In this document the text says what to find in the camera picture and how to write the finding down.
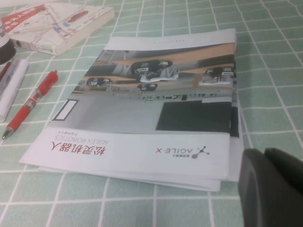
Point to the map cover book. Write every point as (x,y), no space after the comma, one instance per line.
(71,26)

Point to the AgileX brochure with photo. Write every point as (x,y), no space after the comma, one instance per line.
(132,118)

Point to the red gel pen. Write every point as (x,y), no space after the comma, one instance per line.
(33,99)

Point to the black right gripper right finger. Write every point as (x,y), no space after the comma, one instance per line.
(288,165)

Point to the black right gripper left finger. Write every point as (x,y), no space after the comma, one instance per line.
(265,194)

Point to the white marker pen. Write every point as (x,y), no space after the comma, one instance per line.
(13,89)

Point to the green checked tablecloth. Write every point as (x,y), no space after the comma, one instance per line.
(272,71)

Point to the black mesh pen holder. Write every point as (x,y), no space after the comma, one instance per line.
(6,52)

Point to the grey pen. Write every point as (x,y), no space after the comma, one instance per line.
(7,78)

